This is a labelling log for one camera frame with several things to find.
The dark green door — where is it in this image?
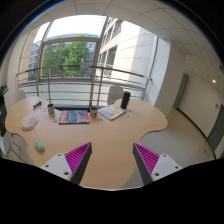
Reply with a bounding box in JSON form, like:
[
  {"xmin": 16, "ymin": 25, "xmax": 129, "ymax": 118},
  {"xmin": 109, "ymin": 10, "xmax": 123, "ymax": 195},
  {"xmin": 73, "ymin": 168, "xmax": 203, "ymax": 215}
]
[{"xmin": 173, "ymin": 74, "xmax": 188, "ymax": 109}]

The blue stapler box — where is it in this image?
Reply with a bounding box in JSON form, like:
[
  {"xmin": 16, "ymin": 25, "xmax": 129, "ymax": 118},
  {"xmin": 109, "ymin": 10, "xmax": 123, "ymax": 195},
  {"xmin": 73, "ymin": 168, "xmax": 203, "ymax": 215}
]
[{"xmin": 33, "ymin": 101, "xmax": 42, "ymax": 110}]

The light blue yellow book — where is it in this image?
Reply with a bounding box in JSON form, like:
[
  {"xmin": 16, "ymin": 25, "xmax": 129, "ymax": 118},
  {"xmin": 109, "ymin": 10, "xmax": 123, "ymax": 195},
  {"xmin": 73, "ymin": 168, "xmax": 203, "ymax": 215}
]
[{"xmin": 98, "ymin": 104, "xmax": 125, "ymax": 120}]

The white chair far left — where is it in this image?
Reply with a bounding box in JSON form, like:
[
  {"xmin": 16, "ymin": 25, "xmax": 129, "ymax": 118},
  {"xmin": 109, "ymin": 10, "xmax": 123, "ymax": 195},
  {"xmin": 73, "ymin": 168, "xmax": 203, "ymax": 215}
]
[{"xmin": 13, "ymin": 90, "xmax": 26, "ymax": 104}]

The metal balcony railing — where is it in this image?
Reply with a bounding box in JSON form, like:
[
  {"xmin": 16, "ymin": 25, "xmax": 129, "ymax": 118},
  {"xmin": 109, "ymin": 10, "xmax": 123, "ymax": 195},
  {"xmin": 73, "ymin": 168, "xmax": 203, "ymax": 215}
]
[{"xmin": 16, "ymin": 65, "xmax": 152, "ymax": 107}]

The patterned mug left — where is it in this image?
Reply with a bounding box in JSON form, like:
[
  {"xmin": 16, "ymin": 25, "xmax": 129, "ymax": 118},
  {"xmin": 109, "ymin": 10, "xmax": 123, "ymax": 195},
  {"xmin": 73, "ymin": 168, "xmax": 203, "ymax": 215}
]
[{"xmin": 47, "ymin": 104, "xmax": 55, "ymax": 115}]

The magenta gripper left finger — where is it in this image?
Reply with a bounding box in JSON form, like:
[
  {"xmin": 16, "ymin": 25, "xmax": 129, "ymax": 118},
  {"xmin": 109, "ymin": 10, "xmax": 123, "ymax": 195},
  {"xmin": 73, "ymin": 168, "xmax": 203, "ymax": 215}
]
[{"xmin": 42, "ymin": 143, "xmax": 92, "ymax": 185}]

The mint green computer mouse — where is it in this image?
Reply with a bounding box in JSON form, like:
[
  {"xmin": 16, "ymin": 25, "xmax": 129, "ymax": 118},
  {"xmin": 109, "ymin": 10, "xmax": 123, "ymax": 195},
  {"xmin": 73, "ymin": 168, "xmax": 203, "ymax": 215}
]
[{"xmin": 34, "ymin": 141, "xmax": 44, "ymax": 152}]

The white chair near left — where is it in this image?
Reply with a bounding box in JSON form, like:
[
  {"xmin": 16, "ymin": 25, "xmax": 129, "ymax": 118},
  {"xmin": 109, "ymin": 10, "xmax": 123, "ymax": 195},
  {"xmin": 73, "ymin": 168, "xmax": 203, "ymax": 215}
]
[{"xmin": 0, "ymin": 132, "xmax": 26, "ymax": 163}]

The black cylindrical bottle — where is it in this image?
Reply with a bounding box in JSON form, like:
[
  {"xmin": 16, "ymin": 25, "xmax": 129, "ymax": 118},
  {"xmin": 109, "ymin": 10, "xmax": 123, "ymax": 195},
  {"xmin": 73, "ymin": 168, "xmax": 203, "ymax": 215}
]
[{"xmin": 120, "ymin": 91, "xmax": 131, "ymax": 109}]

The white chair behind table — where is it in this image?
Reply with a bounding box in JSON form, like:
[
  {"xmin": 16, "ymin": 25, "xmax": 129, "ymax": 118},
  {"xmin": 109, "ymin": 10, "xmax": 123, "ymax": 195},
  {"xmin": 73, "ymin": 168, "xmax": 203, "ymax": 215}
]
[{"xmin": 107, "ymin": 86, "xmax": 123, "ymax": 105}]

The white mug with plant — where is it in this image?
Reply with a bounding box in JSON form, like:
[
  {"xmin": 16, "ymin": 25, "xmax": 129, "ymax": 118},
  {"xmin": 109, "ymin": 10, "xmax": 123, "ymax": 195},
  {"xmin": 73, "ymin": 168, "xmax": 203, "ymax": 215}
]
[{"xmin": 90, "ymin": 106, "xmax": 98, "ymax": 117}]

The red and blue book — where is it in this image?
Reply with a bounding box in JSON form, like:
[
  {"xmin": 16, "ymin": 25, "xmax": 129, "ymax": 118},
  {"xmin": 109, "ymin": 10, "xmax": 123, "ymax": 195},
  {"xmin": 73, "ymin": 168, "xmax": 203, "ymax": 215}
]
[{"xmin": 59, "ymin": 110, "xmax": 90, "ymax": 125}]

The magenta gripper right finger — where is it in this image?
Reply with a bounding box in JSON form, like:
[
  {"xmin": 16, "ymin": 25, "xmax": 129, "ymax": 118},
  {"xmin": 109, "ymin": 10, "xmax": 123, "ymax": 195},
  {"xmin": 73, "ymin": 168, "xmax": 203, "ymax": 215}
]
[{"xmin": 133, "ymin": 143, "xmax": 182, "ymax": 185}]

